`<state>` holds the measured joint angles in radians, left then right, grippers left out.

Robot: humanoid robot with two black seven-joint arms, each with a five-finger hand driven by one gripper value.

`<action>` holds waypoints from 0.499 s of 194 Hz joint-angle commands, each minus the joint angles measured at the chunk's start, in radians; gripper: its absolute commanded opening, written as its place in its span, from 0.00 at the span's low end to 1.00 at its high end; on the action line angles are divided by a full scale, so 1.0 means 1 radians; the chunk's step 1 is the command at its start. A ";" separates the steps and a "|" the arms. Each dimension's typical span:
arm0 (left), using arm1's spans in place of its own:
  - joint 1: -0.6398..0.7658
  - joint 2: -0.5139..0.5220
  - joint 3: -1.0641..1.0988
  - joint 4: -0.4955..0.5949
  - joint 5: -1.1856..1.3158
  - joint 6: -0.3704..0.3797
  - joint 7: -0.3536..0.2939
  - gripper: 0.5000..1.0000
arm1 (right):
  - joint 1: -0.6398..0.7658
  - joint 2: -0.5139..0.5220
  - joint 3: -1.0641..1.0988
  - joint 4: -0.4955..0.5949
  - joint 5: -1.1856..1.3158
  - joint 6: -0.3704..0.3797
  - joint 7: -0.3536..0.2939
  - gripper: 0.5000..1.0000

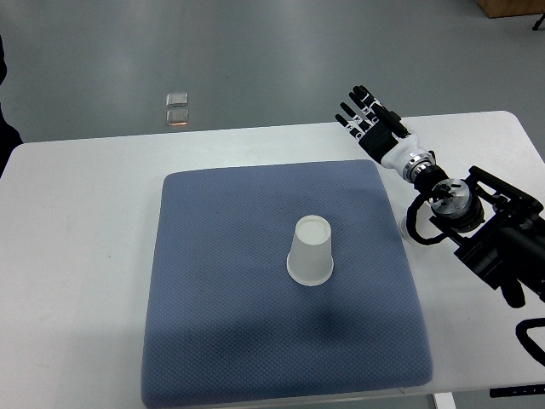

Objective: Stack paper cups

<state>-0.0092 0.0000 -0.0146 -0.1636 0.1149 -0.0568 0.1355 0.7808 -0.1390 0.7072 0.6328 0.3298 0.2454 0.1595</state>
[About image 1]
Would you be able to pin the blue quilted cushion mat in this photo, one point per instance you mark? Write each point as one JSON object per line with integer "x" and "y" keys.
{"x": 225, "y": 321}

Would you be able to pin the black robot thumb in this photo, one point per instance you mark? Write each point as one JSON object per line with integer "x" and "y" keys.
{"x": 391, "y": 120}

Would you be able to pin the black tripod foot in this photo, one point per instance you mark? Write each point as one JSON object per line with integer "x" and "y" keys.
{"x": 538, "y": 23}

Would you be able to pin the white paper cup on mat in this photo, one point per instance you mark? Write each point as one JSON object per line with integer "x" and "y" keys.
{"x": 310, "y": 260}

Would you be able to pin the wooden box corner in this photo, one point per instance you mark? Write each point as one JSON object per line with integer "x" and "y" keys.
{"x": 511, "y": 8}

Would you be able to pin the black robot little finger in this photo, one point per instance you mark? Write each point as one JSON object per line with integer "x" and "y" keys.
{"x": 353, "y": 131}

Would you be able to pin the upper metal floor plate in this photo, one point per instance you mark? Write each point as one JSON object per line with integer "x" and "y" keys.
{"x": 176, "y": 99}

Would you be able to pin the dark object at left edge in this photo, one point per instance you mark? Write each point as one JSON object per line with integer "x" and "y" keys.
{"x": 10, "y": 136}

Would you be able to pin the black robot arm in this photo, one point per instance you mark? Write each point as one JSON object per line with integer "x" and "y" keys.
{"x": 497, "y": 228}

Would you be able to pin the black table control panel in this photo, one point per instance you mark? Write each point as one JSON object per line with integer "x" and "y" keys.
{"x": 514, "y": 391}

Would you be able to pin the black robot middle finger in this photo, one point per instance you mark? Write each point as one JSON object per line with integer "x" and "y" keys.
{"x": 363, "y": 99}

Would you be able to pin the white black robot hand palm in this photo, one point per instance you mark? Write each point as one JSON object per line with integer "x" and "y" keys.
{"x": 401, "y": 154}

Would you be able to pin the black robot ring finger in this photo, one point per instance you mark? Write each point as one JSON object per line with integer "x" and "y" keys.
{"x": 352, "y": 114}

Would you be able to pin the white table leg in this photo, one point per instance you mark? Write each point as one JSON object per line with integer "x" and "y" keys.
{"x": 444, "y": 401}

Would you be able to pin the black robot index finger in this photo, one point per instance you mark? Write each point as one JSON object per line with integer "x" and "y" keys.
{"x": 376, "y": 105}

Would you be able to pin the white paper cup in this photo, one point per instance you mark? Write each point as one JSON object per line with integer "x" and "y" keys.
{"x": 404, "y": 230}
{"x": 310, "y": 260}

